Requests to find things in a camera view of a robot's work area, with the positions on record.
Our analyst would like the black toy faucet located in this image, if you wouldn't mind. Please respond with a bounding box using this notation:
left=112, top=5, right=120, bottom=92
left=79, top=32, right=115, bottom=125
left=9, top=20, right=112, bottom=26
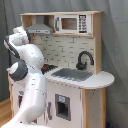
left=76, top=51, right=94, bottom=70

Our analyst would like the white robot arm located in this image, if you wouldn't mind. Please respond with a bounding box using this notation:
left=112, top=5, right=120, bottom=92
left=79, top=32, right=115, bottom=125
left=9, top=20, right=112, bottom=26
left=1, top=26, right=47, bottom=128

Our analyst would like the grey cupboard door handle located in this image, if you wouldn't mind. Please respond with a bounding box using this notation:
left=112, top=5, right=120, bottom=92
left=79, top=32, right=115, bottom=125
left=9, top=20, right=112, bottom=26
left=47, top=102, right=52, bottom=120

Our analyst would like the white microwave door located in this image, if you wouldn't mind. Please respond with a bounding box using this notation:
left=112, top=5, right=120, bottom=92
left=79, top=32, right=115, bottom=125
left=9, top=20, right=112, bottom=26
left=55, top=14, right=92, bottom=34

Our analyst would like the wooden toy kitchen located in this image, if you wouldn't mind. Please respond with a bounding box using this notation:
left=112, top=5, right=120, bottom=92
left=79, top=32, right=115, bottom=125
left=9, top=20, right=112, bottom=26
left=11, top=11, right=114, bottom=128

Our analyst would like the grey ice dispenser panel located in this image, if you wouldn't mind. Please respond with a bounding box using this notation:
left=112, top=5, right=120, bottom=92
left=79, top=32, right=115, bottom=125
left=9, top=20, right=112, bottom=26
left=55, top=94, right=71, bottom=121

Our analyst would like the black toy stovetop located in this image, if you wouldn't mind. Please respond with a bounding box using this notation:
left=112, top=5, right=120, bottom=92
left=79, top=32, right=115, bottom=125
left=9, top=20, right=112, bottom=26
left=41, top=64, right=58, bottom=74

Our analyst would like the grey range hood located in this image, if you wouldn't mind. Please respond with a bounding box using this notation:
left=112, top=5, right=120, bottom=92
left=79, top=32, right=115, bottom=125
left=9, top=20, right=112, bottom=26
left=26, top=24, right=53, bottom=35

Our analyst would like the grey toy sink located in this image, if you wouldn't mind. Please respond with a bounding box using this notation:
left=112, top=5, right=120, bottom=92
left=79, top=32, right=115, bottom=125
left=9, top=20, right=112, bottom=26
left=52, top=68, right=92, bottom=81

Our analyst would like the oven door with window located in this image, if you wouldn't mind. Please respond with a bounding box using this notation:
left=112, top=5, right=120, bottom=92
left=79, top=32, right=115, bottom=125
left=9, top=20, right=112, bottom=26
left=18, top=91, right=24, bottom=108

